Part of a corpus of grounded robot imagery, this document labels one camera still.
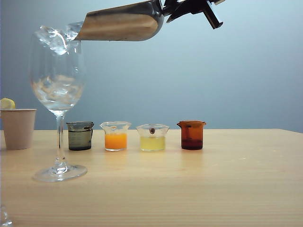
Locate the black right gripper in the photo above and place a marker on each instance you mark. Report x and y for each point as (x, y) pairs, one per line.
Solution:
(208, 11)

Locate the stainless steel ice scoop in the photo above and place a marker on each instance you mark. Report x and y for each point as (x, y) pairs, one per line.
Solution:
(123, 23)

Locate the amber glass beaker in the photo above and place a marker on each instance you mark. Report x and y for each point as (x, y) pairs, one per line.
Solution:
(191, 137)

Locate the clear beaker with yellow liquid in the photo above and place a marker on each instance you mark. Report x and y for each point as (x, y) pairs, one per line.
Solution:
(152, 143)

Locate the clear beaker with orange juice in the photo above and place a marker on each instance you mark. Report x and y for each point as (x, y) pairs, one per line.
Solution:
(115, 142)

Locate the smoky grey glass beaker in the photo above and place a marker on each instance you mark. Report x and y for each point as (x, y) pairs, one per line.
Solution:
(79, 139)

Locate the clear wine glass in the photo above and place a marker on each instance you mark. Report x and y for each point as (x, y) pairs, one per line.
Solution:
(59, 142)

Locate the yellow lemon slice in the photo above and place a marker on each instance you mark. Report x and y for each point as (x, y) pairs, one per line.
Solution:
(6, 104)

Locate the beige paper cup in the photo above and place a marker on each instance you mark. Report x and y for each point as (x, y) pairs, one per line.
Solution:
(18, 130)

